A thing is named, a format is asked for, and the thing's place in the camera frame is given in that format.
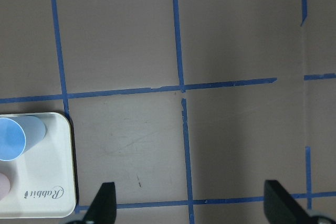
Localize blue plastic cup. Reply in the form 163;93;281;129
1;115;46;162

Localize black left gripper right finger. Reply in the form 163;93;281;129
264;180;315;224

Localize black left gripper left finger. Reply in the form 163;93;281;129
83;182;117;224

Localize pink plastic cup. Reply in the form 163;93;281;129
0;173;11;200

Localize white plastic tray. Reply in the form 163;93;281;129
1;112;76;219

